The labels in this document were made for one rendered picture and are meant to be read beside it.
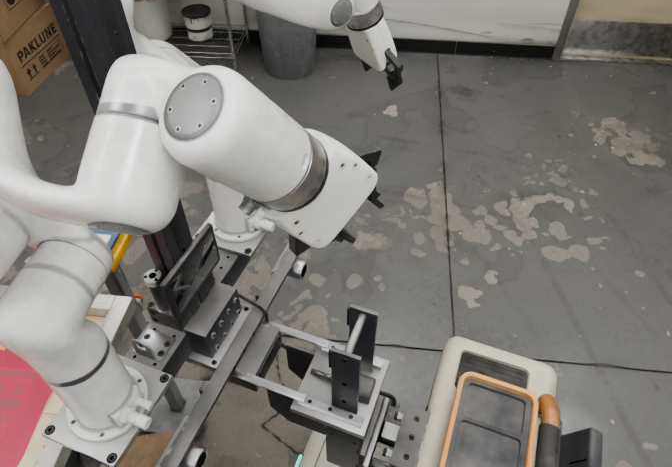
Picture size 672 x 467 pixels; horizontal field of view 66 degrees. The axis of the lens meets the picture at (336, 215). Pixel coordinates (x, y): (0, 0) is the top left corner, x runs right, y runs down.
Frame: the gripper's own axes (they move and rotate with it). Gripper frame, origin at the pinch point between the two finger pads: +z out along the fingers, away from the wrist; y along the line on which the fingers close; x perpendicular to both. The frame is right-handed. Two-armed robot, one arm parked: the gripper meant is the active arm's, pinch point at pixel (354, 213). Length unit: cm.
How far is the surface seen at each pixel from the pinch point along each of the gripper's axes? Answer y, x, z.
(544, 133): 100, 69, 272
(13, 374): -73, 49, 22
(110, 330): -55, 43, 30
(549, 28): 175, 125, 303
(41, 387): -70, 42, 23
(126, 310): -51, 46, 33
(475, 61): 128, 153, 300
